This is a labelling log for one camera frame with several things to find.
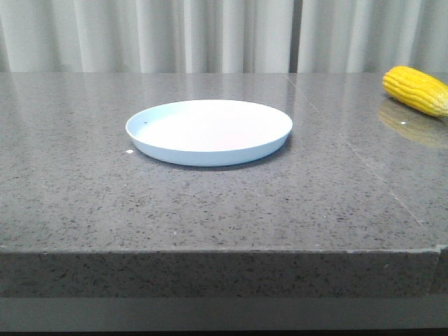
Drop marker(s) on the grey pleated curtain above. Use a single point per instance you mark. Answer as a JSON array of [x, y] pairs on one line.
[[223, 36]]

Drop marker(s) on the light blue round plate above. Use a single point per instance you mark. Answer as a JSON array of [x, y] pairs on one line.
[[209, 132]]

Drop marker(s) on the yellow corn cob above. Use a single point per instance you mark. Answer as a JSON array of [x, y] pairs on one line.
[[417, 90]]

